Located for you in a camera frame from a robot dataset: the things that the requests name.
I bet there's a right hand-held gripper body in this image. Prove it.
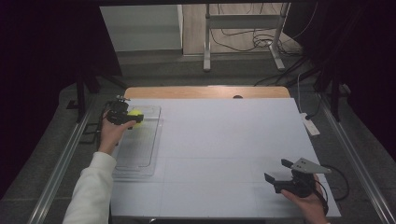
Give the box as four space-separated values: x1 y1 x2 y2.
273 157 332 198

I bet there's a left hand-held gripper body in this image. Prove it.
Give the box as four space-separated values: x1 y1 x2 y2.
106 95 131 126

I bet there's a yellow tennis ball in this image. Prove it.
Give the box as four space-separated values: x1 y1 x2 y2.
127 107 145 129

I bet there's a clear plastic container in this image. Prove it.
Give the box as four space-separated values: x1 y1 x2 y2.
111 105 163 180

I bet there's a person's left hand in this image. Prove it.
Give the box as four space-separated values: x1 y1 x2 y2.
98 119 138 156

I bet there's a person's right hand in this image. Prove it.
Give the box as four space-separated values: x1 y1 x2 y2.
280 174 329 224

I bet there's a black metal stand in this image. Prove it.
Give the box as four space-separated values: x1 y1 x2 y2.
286 60 351 123
65 66 127 124

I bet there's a white power strip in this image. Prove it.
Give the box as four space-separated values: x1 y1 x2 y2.
300 112 321 137

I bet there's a white board table cover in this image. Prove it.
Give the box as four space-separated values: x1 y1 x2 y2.
110 97 342 218

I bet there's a wooden table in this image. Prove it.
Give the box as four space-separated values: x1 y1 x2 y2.
123 86 291 100

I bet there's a white cabinet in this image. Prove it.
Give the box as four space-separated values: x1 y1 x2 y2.
99 4 184 52

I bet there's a black rectangular floor frame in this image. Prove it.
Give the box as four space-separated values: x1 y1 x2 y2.
78 122 102 145

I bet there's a right hand-held gripper black cable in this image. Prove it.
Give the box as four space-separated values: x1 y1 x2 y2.
317 163 350 216

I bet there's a black power strip cable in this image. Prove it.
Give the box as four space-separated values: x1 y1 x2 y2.
304 92 323 121

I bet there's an aluminium floor rail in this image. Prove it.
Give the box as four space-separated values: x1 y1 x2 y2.
317 92 396 224
27 104 96 224

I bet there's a white cable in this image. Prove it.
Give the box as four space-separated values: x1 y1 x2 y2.
296 70 305 115

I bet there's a tangle of black floor cables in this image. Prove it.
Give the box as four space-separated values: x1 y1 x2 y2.
209 3 312 88

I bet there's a white metal stand frame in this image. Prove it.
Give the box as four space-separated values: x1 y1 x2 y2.
203 3 291 73

